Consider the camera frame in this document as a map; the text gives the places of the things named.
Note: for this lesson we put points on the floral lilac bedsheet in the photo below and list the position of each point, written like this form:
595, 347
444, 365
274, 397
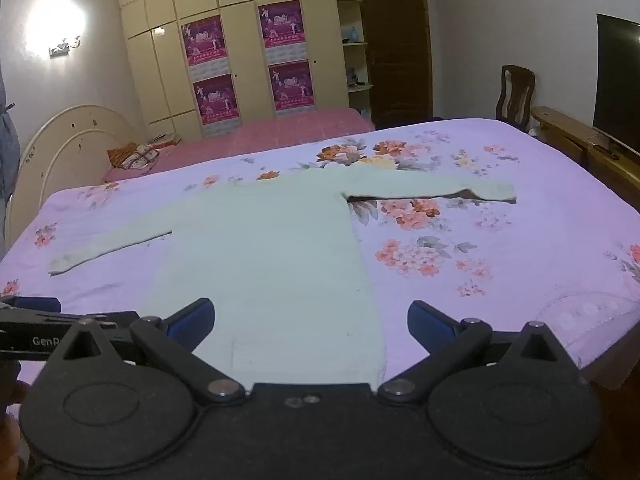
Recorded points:
500, 260

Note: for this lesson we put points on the black television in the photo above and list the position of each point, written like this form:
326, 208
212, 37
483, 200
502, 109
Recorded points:
617, 80

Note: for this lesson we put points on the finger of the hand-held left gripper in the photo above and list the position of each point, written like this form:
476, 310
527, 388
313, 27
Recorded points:
45, 319
30, 304

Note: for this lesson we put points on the pink bed cover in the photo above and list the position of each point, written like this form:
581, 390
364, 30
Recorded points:
280, 132

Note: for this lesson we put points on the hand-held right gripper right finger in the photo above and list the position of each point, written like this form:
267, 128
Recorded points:
429, 324

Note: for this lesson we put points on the cream arched headboard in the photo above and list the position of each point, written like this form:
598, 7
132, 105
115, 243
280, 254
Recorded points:
65, 150

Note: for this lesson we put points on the dark wooden chair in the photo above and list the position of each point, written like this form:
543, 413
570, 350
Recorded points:
515, 95

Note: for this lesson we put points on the person's left hand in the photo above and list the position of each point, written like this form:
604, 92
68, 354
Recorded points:
14, 392

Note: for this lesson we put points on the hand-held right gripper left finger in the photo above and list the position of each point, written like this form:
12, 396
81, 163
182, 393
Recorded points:
192, 319

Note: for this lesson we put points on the wooden tv cabinet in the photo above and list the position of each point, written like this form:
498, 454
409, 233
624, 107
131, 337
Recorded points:
565, 127

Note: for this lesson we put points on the orange patterned cloth pile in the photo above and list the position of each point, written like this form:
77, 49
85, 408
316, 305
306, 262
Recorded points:
131, 156

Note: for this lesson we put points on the wall lamp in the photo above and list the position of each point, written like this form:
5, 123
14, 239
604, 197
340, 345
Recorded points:
64, 47

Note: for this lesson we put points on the magenta wall poster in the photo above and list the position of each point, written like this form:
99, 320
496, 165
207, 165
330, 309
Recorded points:
281, 24
216, 100
204, 40
292, 86

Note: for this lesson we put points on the light blue shelf ornament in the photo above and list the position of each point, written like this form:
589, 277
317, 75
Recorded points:
351, 34

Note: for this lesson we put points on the grey hanging cloth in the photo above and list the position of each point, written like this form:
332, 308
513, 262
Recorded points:
7, 140

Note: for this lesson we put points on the light green knitted sweater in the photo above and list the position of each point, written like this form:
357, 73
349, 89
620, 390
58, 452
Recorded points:
260, 260

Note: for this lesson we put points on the cream corner shelf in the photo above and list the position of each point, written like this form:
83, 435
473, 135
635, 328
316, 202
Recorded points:
356, 67

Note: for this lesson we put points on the dark wooden door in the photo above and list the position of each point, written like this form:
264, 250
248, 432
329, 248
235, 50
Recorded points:
395, 50

